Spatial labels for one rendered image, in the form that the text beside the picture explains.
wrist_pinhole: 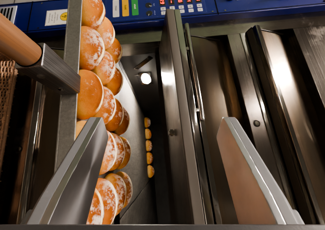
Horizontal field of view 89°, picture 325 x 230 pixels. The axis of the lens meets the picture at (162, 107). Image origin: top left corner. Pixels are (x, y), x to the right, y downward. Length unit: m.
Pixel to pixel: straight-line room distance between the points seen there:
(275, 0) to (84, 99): 0.80
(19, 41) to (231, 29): 0.69
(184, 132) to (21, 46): 0.32
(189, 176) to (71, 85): 0.29
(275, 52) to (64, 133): 0.73
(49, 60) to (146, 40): 0.50
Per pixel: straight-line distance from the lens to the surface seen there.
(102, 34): 0.49
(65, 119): 0.31
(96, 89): 0.33
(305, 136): 0.71
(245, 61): 0.71
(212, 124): 0.56
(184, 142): 0.40
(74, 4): 0.43
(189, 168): 0.40
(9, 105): 0.74
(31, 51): 0.24
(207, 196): 0.42
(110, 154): 0.38
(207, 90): 0.60
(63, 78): 0.27
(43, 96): 0.70
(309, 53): 0.85
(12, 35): 0.22
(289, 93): 0.73
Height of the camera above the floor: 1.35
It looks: level
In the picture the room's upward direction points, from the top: 84 degrees clockwise
